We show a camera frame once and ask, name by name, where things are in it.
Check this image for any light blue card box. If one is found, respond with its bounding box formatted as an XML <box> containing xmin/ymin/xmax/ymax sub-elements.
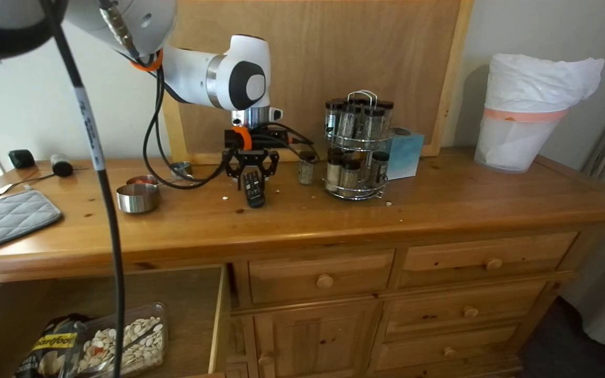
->
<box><xmin>387</xmin><ymin>129</ymin><xmax>424</xmax><ymax>180</ymax></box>

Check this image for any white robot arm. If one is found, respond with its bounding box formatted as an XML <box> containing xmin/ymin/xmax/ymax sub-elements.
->
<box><xmin>0</xmin><ymin>0</ymin><xmax>278</xmax><ymax>183</ymax></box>

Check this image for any wooden dresser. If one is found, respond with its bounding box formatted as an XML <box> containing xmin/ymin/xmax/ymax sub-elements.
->
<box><xmin>0</xmin><ymin>150</ymin><xmax>605</xmax><ymax>378</ymax></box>

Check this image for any large wooden board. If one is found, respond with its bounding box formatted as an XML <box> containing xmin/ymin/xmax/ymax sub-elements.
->
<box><xmin>170</xmin><ymin>0</ymin><xmax>472</xmax><ymax>157</ymax></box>

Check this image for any black camera pole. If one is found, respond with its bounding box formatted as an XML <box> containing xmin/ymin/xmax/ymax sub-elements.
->
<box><xmin>38</xmin><ymin>0</ymin><xmax>129</xmax><ymax>378</ymax></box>

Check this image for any black yellow snack packet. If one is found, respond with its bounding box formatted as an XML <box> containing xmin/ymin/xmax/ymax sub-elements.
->
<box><xmin>12</xmin><ymin>315</ymin><xmax>86</xmax><ymax>378</ymax></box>

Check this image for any black Samsung remote control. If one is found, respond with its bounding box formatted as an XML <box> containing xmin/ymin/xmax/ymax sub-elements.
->
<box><xmin>242</xmin><ymin>171</ymin><xmax>264</xmax><ymax>207</ymax></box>

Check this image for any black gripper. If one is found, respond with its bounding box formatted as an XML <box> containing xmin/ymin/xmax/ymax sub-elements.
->
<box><xmin>222</xmin><ymin>127</ymin><xmax>280</xmax><ymax>192</ymax></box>

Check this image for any single spice jar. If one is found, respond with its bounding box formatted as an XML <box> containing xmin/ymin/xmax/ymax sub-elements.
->
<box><xmin>299</xmin><ymin>151</ymin><xmax>317</xmax><ymax>184</ymax></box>

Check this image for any open wooden drawer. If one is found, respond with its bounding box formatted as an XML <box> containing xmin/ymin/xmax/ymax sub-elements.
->
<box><xmin>0</xmin><ymin>266</ymin><xmax>228</xmax><ymax>378</ymax></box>

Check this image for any white lined trash bin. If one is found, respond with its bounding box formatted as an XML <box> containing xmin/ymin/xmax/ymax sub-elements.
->
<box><xmin>475</xmin><ymin>53</ymin><xmax>605</xmax><ymax>172</ymax></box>

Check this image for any grey quilted cloth pot holder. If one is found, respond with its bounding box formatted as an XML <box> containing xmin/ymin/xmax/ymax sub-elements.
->
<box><xmin>0</xmin><ymin>189</ymin><xmax>64</xmax><ymax>246</ymax></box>

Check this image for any small tin with yellow contents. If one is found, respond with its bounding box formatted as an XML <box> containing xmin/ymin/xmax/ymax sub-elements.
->
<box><xmin>115</xmin><ymin>183</ymin><xmax>160</xmax><ymax>214</ymax></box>

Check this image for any clear bag of nuts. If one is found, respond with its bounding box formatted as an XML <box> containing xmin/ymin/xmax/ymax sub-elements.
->
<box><xmin>70</xmin><ymin>302</ymin><xmax>167</xmax><ymax>378</ymax></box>

